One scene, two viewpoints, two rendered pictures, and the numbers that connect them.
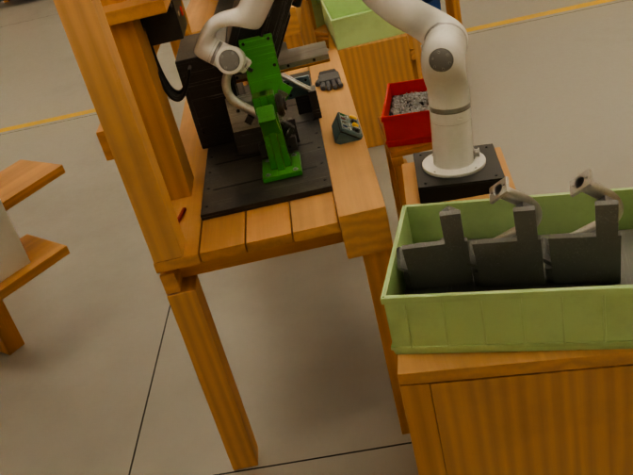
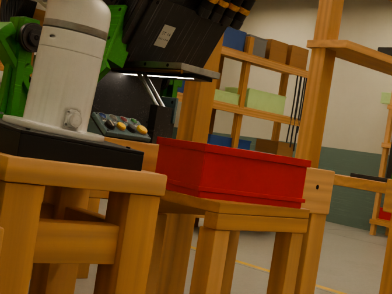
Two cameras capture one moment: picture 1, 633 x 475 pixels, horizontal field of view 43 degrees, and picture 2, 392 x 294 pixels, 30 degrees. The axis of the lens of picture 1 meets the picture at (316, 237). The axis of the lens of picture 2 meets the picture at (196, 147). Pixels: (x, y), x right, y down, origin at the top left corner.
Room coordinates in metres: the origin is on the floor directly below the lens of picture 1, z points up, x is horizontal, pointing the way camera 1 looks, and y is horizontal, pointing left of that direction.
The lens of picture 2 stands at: (1.28, -1.55, 0.91)
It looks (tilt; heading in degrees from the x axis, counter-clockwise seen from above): 0 degrees down; 40
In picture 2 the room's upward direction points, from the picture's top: 9 degrees clockwise
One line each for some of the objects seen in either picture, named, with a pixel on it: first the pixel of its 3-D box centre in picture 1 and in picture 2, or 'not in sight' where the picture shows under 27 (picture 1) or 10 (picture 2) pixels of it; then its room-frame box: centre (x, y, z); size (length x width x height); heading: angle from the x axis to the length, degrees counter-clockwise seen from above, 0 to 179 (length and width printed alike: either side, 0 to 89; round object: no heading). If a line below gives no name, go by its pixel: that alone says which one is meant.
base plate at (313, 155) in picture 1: (264, 133); not in sight; (2.76, 0.09, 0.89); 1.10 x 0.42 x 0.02; 177
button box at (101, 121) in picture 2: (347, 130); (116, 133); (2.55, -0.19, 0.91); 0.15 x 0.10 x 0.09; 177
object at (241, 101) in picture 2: not in sight; (222, 130); (7.70, 3.58, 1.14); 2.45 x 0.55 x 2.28; 174
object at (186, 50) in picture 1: (215, 87); (108, 83); (2.88, 0.23, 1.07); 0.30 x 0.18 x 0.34; 177
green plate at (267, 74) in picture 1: (262, 64); (109, 41); (2.68, 0.04, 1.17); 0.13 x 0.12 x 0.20; 177
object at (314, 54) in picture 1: (275, 63); (153, 70); (2.83, -0.01, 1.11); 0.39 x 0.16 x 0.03; 87
